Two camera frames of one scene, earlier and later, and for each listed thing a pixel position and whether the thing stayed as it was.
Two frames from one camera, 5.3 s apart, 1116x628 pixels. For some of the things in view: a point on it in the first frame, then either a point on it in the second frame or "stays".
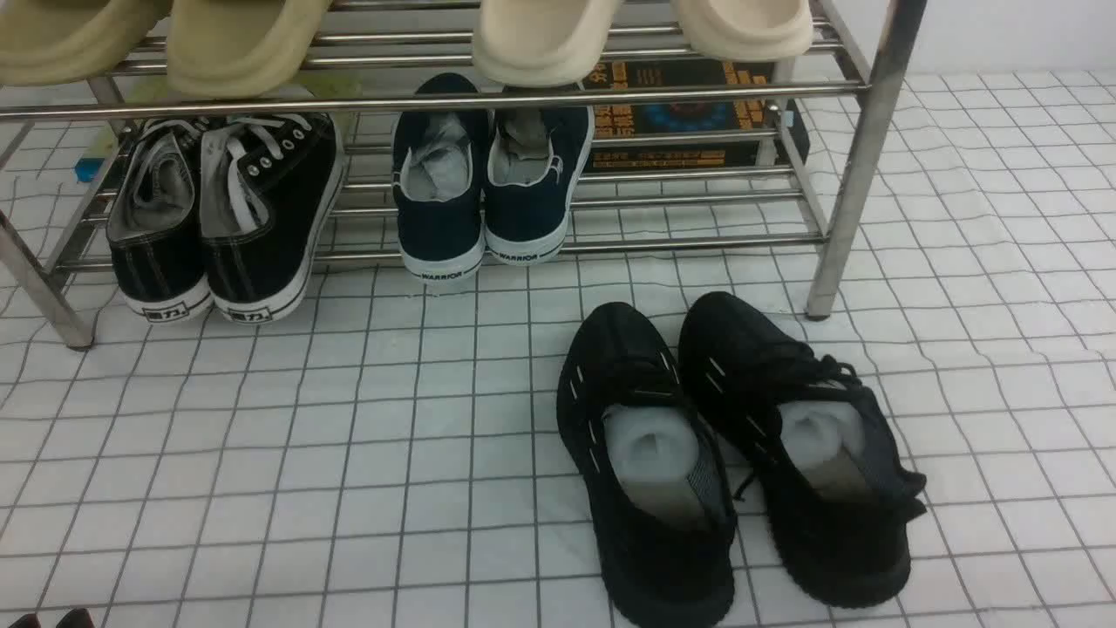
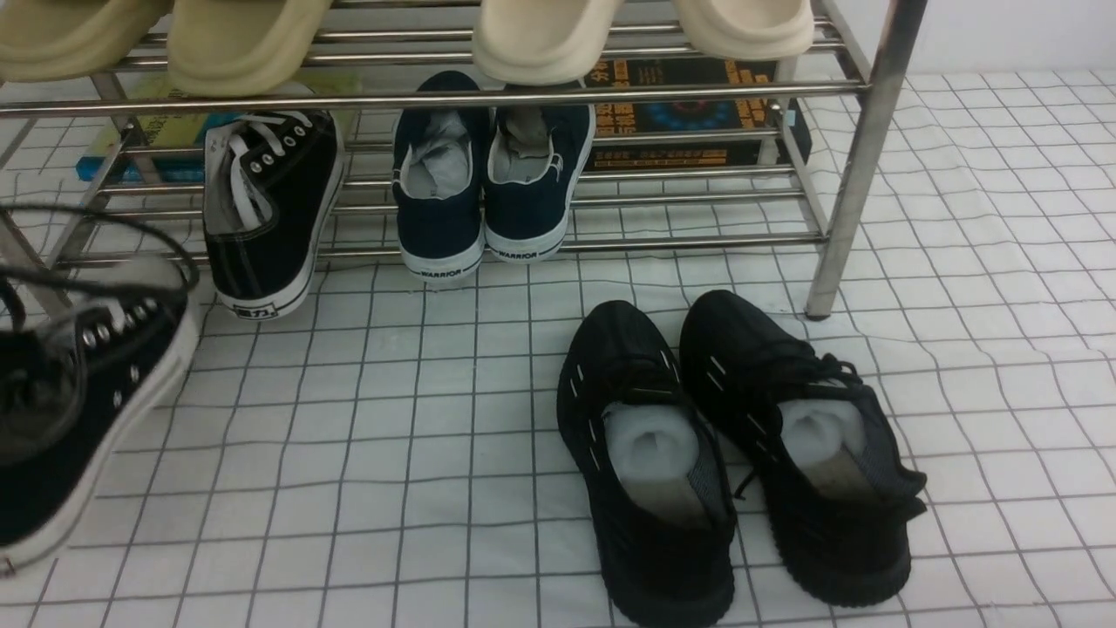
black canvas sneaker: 156,223 -> 78,379
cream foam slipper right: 746,30 stays
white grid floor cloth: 392,461 stays
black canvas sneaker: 268,183 stays
